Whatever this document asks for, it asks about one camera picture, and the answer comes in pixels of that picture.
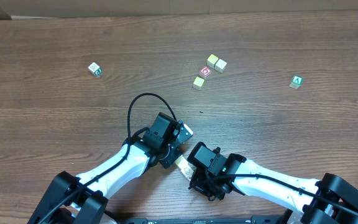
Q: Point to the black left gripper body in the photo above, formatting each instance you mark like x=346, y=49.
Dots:
x=173, y=154

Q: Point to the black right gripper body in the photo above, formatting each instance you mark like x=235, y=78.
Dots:
x=196, y=179

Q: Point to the yellow G wooden block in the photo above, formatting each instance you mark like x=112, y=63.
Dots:
x=187, y=171

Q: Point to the cream E wooden block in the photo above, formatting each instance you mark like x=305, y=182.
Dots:
x=181, y=162

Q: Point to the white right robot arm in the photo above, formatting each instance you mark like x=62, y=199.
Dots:
x=329, y=200

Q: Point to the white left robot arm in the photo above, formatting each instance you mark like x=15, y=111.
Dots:
x=83, y=198

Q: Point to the pale yellow wooden block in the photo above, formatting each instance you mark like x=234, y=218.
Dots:
x=198, y=83

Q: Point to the red top wooden block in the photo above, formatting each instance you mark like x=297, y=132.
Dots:
x=205, y=72

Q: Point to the yellow top wooden block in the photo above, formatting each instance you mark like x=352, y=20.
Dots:
x=212, y=60

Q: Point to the plain cream wooden block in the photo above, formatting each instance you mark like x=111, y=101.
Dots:
x=220, y=65

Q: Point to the green letter wooden block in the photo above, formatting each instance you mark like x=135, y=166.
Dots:
x=95, y=69

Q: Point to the green A wooden block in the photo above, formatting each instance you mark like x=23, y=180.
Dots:
x=296, y=82

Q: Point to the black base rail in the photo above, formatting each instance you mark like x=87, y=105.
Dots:
x=256, y=219

